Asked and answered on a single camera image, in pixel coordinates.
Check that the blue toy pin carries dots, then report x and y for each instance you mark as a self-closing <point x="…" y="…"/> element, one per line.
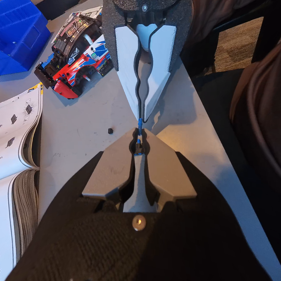
<point x="139" y="123"/>

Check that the red white blue toy car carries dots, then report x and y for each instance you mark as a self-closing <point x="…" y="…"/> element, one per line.
<point x="65" y="87"/>

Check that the black chair frame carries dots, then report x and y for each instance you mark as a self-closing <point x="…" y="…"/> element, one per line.
<point x="267" y="33"/>

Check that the small black toy bush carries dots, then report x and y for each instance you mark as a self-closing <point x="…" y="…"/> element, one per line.
<point x="110" y="130"/>

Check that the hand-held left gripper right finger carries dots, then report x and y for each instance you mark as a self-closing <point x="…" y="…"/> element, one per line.
<point x="169" y="171"/>

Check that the person's brown jacket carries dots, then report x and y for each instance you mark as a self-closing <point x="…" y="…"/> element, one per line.
<point x="263" y="109"/>

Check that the blue plastic bin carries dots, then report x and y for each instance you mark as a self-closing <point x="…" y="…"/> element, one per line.
<point x="19" y="33"/>

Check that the open instruction booklet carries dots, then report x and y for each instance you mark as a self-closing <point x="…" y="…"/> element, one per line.
<point x="13" y="153"/>

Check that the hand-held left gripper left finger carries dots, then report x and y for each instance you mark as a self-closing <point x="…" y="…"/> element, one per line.
<point x="109" y="171"/>

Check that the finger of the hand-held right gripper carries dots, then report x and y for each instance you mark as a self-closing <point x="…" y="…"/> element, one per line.
<point x="162" y="65"/>
<point x="126" y="65"/>

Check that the black beam assembly blue pins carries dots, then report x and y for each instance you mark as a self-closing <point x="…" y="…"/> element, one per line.
<point x="138" y="150"/>

